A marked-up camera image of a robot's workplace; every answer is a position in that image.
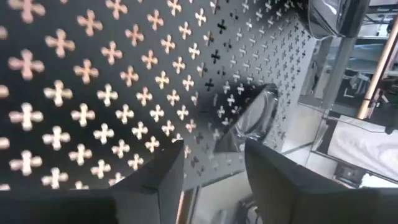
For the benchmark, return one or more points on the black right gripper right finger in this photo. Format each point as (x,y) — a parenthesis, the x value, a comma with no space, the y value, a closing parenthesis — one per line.
(280,193)

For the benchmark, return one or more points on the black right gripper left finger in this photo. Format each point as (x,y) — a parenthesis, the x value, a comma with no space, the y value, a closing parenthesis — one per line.
(155,193)

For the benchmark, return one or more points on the glossy black teardrop plate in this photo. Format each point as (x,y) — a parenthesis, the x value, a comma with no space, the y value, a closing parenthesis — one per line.
(255,118)

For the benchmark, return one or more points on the white cloth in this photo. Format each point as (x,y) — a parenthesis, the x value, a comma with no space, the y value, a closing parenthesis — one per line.
(360,146)

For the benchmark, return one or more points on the black perforated metal shelf riser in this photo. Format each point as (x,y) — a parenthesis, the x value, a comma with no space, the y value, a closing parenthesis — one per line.
(84,93)

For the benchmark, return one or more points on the copper coloured pole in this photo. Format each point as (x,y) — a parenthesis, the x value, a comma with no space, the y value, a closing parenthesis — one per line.
(376,71)

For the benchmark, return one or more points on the grey aluminium frame post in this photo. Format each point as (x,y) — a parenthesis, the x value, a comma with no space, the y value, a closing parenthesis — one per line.
(339,71)

